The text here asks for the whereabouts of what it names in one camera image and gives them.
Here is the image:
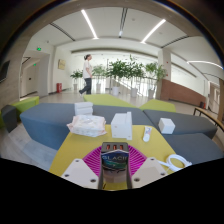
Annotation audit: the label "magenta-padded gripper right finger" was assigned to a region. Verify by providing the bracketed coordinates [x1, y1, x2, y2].
[125, 144, 168, 190]

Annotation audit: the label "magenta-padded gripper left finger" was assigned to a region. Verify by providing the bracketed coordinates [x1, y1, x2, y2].
[60, 145, 105, 191]

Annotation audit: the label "dark multi-port charger block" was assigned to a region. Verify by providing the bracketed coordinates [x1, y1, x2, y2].
[100, 142, 130, 184]

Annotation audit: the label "small white tube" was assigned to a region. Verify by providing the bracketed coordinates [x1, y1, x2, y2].
[142, 126, 153, 143]

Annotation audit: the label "wet wipes pack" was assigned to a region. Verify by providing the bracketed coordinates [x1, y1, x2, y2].
[66, 114, 108, 138]

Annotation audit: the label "small white cube box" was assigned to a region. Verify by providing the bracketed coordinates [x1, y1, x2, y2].
[158, 117, 176, 135]

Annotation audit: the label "large white box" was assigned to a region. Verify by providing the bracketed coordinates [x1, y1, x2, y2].
[110, 111, 133, 141]

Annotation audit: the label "long grey upholstered bench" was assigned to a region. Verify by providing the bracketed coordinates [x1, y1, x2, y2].
[19, 102, 154, 151]

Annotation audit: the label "stacked white tissue packs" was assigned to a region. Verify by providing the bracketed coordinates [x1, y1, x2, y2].
[73, 101, 94, 117]

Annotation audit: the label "green upholstered bench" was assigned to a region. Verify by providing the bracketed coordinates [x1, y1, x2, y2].
[82, 93, 138, 109]
[138, 98, 177, 113]

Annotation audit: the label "green sofa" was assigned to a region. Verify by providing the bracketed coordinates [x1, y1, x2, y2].
[0, 95, 40, 129]

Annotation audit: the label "dark grey ottoman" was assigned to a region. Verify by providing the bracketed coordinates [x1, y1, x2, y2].
[0, 104, 18, 134]

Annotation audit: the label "person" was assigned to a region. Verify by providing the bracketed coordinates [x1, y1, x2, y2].
[78, 53, 94, 96]

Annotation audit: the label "row of potted plants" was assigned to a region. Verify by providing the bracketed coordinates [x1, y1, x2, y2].
[69, 54, 168, 99]

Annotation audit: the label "ceiling light strips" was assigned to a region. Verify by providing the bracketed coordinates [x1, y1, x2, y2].
[80, 8, 224, 70]

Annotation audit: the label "white power cable with plug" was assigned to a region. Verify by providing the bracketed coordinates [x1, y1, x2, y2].
[156, 153, 193, 173]

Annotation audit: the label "wooden bench with black frame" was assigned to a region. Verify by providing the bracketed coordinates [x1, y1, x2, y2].
[192, 106, 224, 133]

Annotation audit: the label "framed wall picture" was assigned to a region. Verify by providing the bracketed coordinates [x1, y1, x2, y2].
[57, 59, 67, 71]

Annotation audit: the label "dark wall screen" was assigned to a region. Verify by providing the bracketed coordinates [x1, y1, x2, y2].
[0, 59, 11, 84]

